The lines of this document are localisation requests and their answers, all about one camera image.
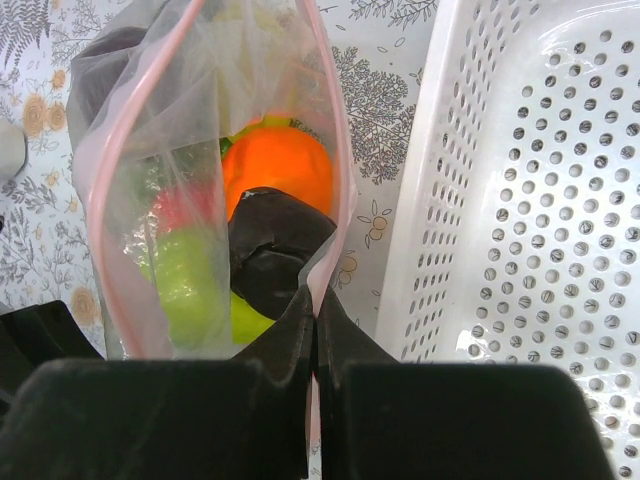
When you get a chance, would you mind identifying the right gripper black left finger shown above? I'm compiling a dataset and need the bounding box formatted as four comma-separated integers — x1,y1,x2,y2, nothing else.
1,288,314,479

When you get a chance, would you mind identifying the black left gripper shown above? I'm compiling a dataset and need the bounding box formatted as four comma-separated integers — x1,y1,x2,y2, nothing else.
0,300,102,414

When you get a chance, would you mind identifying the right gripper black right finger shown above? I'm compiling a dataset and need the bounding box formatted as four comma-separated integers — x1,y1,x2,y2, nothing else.
315,292,613,479

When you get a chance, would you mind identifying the green pear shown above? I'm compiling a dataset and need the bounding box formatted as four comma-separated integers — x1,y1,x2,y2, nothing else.
139,227,274,356

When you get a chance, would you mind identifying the red tomato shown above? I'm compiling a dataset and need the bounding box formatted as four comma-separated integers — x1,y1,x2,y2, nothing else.
151,183,218,234

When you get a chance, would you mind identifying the dark purple plum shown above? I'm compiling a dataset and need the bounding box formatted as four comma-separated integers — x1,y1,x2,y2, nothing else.
228,187,336,320

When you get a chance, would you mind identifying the clear zip top bag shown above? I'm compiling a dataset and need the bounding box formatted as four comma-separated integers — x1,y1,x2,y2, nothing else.
67,0,359,471

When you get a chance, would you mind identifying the orange fruit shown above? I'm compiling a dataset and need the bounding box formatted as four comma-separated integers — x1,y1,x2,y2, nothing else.
222,126,333,217

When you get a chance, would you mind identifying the floral patterned table mat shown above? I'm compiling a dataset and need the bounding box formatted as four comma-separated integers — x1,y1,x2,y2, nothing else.
1,1,437,348

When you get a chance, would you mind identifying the white perforated plastic basket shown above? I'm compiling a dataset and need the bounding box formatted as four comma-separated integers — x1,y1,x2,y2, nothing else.
375,1,639,479

